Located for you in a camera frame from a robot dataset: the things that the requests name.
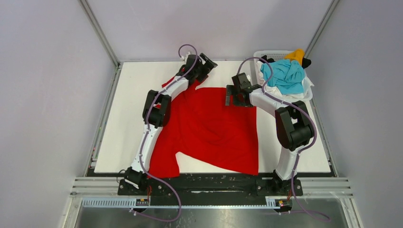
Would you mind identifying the black t shirt in basket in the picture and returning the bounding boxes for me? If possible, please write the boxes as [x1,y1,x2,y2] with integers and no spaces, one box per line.
[261,55,312,69]

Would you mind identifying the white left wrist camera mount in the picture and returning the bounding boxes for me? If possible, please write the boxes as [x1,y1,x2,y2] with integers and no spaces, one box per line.
[180,51,192,62]

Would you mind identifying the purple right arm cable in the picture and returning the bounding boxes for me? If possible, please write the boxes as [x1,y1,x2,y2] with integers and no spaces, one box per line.
[236,57,331,224]

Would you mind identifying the white slotted cable duct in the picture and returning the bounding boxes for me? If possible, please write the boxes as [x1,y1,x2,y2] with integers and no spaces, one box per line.
[81,197,280,209]

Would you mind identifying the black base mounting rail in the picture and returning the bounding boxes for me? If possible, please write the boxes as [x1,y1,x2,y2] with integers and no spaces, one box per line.
[117,173,303,205]

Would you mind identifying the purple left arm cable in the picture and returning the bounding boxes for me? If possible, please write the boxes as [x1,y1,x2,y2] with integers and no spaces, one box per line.
[138,44,199,222]

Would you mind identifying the teal t shirt in basket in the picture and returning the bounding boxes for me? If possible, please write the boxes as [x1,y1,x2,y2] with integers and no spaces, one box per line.
[260,59,305,95]

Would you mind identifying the yellow t shirt in basket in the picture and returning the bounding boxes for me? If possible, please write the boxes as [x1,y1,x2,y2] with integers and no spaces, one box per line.
[284,48,305,65]

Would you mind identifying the red t shirt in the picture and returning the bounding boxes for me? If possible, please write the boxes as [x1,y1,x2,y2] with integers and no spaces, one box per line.
[149,82,259,178]

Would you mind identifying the white plastic laundry basket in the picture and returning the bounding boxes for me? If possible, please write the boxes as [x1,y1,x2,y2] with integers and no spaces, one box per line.
[253,49,314,103]

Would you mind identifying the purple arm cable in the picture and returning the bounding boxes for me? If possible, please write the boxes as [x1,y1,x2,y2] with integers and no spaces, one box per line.
[138,44,199,222]
[236,57,331,224]

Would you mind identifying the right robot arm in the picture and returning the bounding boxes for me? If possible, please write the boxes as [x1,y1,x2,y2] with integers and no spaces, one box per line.
[225,73,317,196]

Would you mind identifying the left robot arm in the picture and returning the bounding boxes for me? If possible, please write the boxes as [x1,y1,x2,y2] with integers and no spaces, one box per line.
[124,53,218,195]

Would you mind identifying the aluminium frame rails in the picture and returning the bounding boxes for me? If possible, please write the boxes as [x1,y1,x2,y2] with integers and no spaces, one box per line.
[71,177,354,199]

